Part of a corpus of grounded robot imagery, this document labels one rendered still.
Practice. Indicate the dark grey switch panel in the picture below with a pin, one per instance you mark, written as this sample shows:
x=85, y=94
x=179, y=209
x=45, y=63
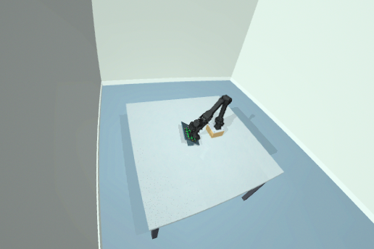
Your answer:
x=190, y=140

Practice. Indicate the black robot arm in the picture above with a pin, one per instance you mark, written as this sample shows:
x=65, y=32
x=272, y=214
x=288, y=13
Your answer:
x=208, y=115

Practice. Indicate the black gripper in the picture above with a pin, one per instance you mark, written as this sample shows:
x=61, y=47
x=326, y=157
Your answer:
x=195, y=134

